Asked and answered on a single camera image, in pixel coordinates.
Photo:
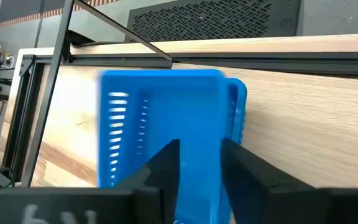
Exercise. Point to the wooden shelf board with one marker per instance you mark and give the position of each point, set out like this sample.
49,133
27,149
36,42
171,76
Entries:
306,130

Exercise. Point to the black shelf post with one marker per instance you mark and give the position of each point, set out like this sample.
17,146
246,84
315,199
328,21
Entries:
53,77
120,29

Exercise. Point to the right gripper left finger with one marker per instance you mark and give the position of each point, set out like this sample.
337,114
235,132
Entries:
104,205

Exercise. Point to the blue plastic slotted basket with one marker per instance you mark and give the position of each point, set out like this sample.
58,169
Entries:
239,102
182,109

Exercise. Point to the black perforated computer case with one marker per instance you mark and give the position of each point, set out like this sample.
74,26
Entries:
213,18

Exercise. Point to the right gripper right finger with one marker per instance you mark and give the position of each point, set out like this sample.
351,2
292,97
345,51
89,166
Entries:
291,205

